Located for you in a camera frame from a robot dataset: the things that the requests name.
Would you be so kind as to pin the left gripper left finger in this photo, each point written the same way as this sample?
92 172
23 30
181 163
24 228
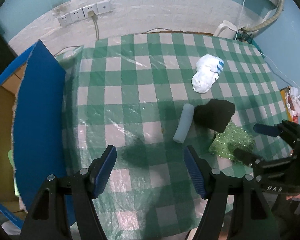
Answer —
87 185

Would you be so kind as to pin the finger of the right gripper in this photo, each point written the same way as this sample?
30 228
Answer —
271 131
247 158

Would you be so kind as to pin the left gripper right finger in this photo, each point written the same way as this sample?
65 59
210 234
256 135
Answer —
214 187

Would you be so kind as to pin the green sparkly mesh cloth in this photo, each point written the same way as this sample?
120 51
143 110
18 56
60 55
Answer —
232 138

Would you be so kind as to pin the black cloth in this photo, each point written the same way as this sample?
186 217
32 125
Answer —
214 115

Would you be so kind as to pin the white blue striped cloth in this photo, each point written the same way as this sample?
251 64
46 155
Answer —
208 70

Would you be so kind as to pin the teal plastic basket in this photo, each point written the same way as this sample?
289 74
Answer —
247 38

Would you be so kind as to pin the green checkered tablecloth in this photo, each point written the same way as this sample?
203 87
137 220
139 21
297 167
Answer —
129 92

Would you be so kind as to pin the blue cardboard box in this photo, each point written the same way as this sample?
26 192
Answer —
31 144

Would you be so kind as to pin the white electric kettle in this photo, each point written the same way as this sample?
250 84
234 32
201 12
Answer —
226 30

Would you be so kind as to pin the white wall socket strip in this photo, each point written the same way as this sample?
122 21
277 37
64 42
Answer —
83 13

